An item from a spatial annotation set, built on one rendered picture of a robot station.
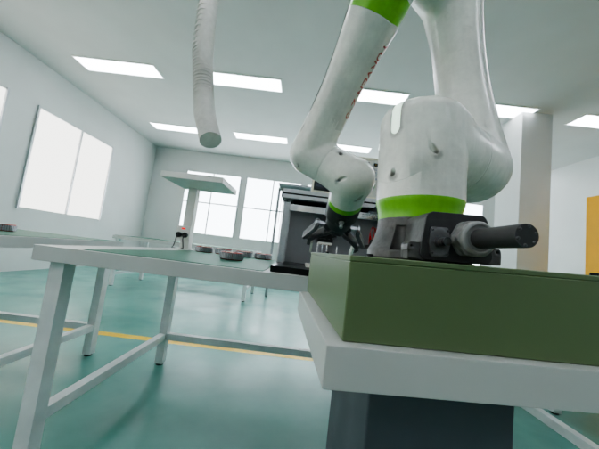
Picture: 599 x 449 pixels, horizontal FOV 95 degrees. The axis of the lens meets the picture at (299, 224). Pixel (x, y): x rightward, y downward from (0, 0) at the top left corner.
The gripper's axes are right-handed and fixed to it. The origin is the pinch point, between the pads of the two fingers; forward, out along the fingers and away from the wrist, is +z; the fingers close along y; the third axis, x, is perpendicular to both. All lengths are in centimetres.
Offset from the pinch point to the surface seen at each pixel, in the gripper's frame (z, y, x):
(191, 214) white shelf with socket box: 70, -90, 51
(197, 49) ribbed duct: 20, -122, 174
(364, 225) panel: 32, 19, 38
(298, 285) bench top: 2.4, -8.7, -13.7
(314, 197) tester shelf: 15.1, -9.2, 36.4
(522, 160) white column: 172, 279, 315
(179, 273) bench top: 3, -47, -17
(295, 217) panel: 33, -17, 36
